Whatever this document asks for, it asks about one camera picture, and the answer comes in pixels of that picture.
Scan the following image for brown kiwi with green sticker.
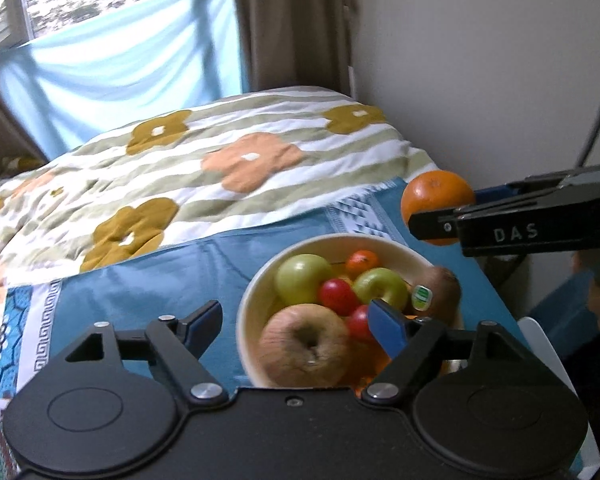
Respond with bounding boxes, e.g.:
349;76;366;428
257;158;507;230
407;266;462;322

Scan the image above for teal patterned cloth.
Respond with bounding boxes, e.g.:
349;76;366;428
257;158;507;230
0;176;581;480

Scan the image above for small tangerine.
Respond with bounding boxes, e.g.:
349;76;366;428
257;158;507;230
345;250;380;276

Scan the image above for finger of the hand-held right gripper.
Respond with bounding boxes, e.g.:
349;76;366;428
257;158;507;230
409;206;462;242
474;164;600;207

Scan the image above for beige curtain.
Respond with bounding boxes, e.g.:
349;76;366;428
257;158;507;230
0;60;48;178
227;0;361;100

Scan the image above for white bowl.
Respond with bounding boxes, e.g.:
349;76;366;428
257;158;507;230
236;233;463;390

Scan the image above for green apple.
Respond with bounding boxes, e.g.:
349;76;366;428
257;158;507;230
274;254;335;306
352;267;410;313

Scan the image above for white plastic object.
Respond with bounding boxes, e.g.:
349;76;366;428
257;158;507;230
517;316;600;480

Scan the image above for large reddish brown apple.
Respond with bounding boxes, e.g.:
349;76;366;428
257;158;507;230
259;304;352;388

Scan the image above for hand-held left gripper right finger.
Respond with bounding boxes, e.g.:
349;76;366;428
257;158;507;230
361;299;536;407

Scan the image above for floral striped quilt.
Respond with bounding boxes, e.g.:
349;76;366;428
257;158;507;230
0;85;438;411

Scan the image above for red tomato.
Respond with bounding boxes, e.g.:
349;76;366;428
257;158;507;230
320;278;361;317
347;305;381;343

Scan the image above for light blue curtain cloth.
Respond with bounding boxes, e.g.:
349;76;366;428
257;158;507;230
0;0;246;161

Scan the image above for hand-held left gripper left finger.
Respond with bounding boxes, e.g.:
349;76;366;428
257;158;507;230
55;300;229;408

